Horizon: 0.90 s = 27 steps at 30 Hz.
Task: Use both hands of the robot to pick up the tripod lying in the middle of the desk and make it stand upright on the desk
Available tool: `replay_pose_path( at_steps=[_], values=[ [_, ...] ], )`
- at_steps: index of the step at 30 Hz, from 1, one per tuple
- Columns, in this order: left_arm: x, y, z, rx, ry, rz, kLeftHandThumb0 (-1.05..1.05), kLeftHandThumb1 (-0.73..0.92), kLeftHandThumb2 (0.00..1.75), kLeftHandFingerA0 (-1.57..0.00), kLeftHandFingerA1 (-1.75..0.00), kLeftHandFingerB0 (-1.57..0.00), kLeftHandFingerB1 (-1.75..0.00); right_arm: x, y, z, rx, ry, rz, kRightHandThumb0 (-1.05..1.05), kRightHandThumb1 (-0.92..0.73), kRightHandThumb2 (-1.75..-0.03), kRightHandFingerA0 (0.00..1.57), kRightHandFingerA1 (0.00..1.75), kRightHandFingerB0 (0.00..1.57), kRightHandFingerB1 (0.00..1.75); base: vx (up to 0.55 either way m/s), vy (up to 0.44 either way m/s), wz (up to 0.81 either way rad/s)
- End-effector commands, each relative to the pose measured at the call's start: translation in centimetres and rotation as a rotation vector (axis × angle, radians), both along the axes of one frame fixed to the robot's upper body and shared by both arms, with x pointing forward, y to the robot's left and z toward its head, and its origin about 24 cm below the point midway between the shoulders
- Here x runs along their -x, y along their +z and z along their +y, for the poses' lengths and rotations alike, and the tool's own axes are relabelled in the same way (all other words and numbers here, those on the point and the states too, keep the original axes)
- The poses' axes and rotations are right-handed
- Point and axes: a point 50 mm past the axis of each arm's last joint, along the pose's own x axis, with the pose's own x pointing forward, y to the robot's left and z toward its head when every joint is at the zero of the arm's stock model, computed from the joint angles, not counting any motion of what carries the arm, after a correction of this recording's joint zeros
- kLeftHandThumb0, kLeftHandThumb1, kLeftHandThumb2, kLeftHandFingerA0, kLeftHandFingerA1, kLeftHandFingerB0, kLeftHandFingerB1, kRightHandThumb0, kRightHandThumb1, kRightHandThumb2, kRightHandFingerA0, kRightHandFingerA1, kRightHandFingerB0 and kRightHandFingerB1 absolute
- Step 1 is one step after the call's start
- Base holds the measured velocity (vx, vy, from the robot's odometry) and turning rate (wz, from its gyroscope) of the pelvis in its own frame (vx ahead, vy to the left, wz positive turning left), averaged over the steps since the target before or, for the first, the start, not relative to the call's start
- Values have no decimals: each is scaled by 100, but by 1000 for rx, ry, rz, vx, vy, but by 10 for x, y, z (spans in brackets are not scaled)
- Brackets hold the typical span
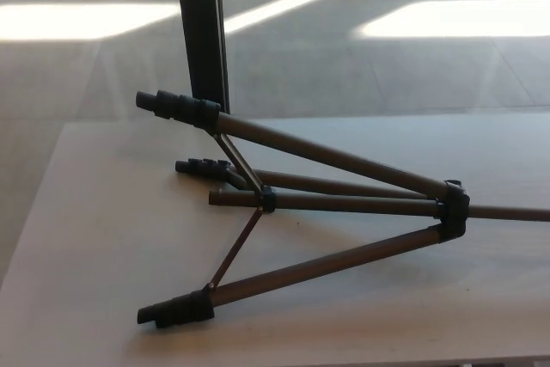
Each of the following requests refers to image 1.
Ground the bronze tripod with black joints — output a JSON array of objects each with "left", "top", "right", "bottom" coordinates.
[{"left": 135, "top": 89, "right": 550, "bottom": 330}]

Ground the black vertical post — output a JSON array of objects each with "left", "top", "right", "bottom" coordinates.
[{"left": 173, "top": 0, "right": 232, "bottom": 115}]

